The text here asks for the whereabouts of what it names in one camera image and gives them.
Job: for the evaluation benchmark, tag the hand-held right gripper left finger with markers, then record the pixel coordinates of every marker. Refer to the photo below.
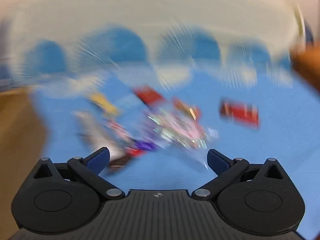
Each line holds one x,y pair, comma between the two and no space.
98,160

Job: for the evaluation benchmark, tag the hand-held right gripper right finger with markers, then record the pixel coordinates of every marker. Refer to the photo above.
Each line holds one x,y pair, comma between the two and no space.
216,161

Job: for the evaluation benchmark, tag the purple candy packet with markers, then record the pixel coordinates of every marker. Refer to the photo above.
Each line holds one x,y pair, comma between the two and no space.
146,145

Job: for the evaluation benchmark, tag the yellow snack packet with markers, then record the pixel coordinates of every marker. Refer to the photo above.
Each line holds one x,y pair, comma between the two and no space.
104,104

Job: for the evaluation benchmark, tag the dark brown snack bar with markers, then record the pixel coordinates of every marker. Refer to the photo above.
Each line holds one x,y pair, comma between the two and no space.
119,162

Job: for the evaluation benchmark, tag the silver white snack packet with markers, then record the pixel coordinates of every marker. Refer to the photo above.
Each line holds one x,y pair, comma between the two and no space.
100,132

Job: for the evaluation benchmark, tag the red and white snack bar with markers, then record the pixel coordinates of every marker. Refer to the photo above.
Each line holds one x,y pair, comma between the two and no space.
239,114

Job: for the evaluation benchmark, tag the pile of mixed snack packets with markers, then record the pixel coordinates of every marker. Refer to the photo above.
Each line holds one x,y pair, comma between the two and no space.
177,125

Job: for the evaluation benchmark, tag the brown blurred object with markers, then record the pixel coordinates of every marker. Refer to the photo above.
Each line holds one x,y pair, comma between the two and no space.
307,65

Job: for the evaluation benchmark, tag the white folded quilt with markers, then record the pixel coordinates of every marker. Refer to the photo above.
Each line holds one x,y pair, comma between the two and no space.
155,10

